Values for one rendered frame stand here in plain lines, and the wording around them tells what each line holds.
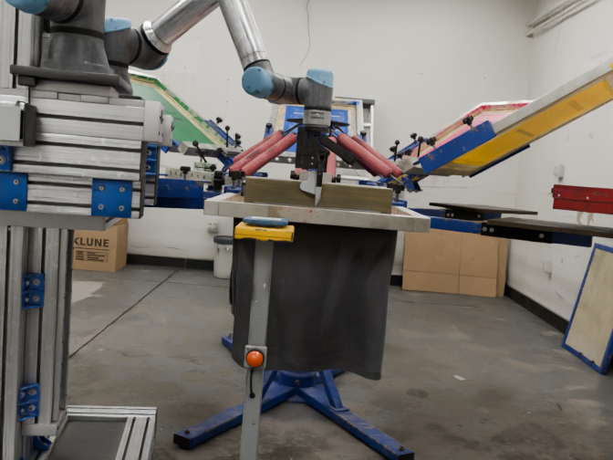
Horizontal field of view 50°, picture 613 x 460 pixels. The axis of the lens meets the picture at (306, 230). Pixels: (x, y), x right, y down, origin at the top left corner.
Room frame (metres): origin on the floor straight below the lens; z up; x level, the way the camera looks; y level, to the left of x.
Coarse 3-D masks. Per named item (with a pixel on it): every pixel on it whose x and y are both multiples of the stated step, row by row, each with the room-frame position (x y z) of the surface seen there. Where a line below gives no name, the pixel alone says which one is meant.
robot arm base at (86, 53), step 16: (64, 32) 1.47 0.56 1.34; (80, 32) 1.48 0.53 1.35; (96, 32) 1.50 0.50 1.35; (48, 48) 1.48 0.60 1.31; (64, 48) 1.46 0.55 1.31; (80, 48) 1.47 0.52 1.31; (96, 48) 1.50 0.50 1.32; (48, 64) 1.46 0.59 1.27; (64, 64) 1.45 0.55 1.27; (80, 64) 1.46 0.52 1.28; (96, 64) 1.49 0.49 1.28
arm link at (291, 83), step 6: (288, 78) 1.83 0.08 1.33; (294, 78) 1.85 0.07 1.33; (300, 78) 1.84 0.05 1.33; (288, 84) 1.82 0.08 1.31; (294, 84) 1.83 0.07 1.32; (288, 90) 1.82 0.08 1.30; (294, 90) 1.83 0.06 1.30; (288, 96) 1.83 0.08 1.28; (294, 96) 1.83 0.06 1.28; (270, 102) 1.89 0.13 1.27; (276, 102) 1.88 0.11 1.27; (282, 102) 1.85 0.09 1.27; (288, 102) 1.86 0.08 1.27; (294, 102) 1.85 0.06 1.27; (300, 102) 1.86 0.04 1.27
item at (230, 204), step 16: (208, 208) 1.70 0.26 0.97; (224, 208) 1.70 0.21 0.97; (240, 208) 1.70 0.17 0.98; (256, 208) 1.70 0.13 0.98; (272, 208) 1.70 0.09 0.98; (288, 208) 1.70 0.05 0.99; (304, 208) 1.70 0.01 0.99; (400, 208) 2.06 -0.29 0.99; (320, 224) 1.70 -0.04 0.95; (336, 224) 1.70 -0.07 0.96; (352, 224) 1.70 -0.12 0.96; (368, 224) 1.70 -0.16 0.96; (384, 224) 1.70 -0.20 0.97; (400, 224) 1.70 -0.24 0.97; (416, 224) 1.70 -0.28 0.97
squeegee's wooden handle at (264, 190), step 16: (256, 192) 1.82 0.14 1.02; (272, 192) 1.82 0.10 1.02; (288, 192) 1.82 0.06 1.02; (304, 192) 1.82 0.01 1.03; (336, 192) 1.82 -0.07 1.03; (352, 192) 1.82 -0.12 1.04; (368, 192) 1.82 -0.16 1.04; (384, 192) 1.82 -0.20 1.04; (352, 208) 1.82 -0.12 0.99; (368, 208) 1.82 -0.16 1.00; (384, 208) 1.82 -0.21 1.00
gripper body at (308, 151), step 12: (300, 132) 1.83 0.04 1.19; (312, 132) 1.82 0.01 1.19; (324, 132) 1.86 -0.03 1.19; (300, 144) 1.83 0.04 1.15; (312, 144) 1.82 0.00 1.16; (300, 156) 1.81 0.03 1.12; (312, 156) 1.81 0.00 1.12; (324, 156) 1.80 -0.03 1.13; (300, 168) 1.81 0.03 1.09; (312, 168) 1.81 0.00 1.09; (324, 168) 1.81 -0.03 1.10
